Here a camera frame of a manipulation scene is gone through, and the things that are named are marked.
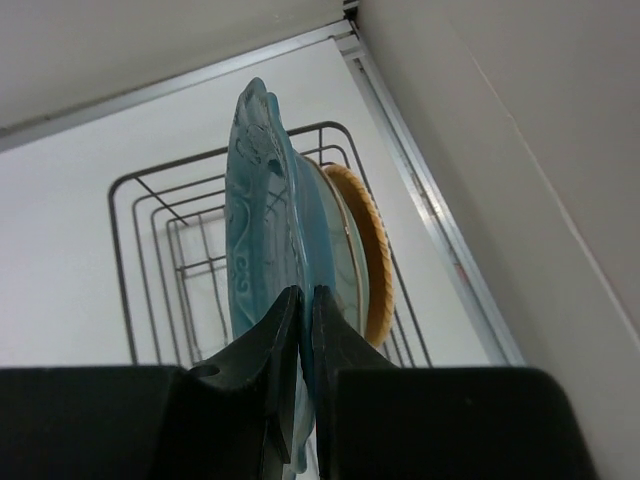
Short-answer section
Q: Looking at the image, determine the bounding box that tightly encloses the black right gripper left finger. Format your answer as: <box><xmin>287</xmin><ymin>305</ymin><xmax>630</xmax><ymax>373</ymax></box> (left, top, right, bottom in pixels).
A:
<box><xmin>180</xmin><ymin>286</ymin><xmax>302</xmax><ymax>479</ymax></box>

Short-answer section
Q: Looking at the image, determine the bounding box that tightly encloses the dark teal scalloped plate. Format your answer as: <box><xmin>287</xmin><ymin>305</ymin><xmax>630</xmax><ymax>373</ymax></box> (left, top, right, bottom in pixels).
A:
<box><xmin>225</xmin><ymin>77</ymin><xmax>315</xmax><ymax>479</ymax></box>

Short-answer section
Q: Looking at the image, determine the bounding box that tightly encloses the light blue flower plate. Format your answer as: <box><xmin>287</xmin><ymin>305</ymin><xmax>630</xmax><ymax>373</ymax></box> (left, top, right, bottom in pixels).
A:
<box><xmin>297</xmin><ymin>154</ymin><xmax>369</xmax><ymax>336</ymax></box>

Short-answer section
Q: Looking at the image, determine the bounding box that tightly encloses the orange woven wicker plate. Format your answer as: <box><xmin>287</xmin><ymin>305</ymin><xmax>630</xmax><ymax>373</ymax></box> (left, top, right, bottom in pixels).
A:
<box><xmin>323</xmin><ymin>164</ymin><xmax>394</xmax><ymax>347</ymax></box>

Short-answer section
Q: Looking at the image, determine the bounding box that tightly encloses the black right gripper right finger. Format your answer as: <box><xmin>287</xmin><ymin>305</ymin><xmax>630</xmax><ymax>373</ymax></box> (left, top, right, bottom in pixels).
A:
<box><xmin>312</xmin><ymin>286</ymin><xmax>595</xmax><ymax>479</ymax></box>

